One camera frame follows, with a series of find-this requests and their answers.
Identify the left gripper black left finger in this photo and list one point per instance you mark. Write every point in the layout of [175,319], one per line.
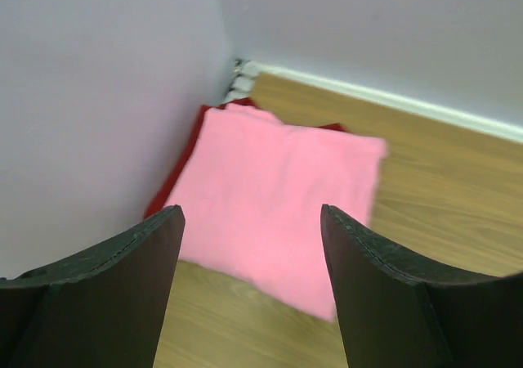
[101,307]

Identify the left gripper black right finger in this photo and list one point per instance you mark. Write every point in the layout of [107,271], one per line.
[398,308]

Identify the pink t shirt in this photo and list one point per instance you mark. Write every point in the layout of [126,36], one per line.
[252,192]

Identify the folded red t shirt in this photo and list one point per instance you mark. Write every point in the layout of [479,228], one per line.
[160,199]

